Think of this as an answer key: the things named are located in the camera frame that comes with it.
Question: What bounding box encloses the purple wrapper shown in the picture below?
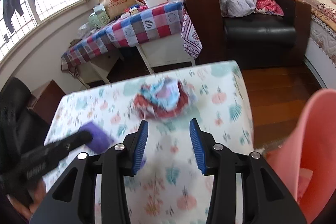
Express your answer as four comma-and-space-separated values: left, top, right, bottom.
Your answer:
79, 122, 116, 154

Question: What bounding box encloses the blue red wrapper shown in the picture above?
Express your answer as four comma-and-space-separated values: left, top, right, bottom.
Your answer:
129, 77, 198, 120

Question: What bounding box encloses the pink plastic trash bin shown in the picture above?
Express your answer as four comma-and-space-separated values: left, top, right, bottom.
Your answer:
267, 89, 335, 223

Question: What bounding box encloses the left hand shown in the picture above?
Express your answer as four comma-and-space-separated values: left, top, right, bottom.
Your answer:
7, 178, 48, 217

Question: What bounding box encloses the low brown wooden cabinet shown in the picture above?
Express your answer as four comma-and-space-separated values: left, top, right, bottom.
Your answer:
28, 80, 66, 124

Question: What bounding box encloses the floral animal print tablecloth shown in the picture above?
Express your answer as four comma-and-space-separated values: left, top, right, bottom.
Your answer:
46, 61, 253, 223

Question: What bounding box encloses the green carton box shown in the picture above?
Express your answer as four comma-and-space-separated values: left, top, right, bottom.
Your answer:
88, 4, 110, 29

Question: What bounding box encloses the plaid checkered tablecloth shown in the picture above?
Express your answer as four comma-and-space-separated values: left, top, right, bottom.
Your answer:
60, 0, 186, 70

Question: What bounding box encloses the red pink patterned cloth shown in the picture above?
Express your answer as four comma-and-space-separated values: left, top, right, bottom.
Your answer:
181, 8, 203, 59

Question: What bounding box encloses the dark hanging jacket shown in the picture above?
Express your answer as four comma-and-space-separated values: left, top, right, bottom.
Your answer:
3, 0, 23, 34

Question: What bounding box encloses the bed with quilted mattress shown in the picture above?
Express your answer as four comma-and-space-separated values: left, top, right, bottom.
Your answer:
305, 13, 335, 89

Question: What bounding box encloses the black leather armchair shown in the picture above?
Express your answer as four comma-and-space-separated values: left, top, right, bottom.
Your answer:
222, 0, 311, 69

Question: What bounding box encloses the white tissue box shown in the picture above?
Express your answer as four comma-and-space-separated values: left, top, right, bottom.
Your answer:
144, 0, 167, 9

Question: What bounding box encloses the dark wooden side cabinet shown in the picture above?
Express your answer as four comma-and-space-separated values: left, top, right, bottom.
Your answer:
185, 0, 225, 65

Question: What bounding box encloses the floral beige blanket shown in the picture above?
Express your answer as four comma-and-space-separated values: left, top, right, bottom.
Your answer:
304, 0, 335, 31

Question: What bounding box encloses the pink red garment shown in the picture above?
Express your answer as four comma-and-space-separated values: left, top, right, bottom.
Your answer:
255, 0, 284, 16

